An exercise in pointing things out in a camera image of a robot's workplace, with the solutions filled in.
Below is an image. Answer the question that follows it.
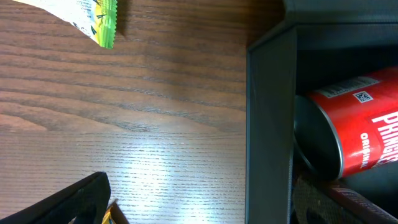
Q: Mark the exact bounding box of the small yellow snack packet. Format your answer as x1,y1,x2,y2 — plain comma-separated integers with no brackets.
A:
102,202,129,224

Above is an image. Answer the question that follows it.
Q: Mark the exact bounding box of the red Pringles can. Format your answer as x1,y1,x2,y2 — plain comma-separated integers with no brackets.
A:
294,67,397,180

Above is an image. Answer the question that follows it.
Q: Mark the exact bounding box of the dark green open box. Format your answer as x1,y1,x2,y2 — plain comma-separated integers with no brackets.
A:
245,0,397,223

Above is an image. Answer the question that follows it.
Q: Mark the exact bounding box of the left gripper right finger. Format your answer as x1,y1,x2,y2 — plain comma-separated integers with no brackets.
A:
292,177,397,224

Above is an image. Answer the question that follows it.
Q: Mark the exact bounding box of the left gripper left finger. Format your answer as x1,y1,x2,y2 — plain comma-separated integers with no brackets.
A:
1,172,111,224

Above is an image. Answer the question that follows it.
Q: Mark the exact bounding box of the green white snack packet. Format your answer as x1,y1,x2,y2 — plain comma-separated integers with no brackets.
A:
16,0,118,49

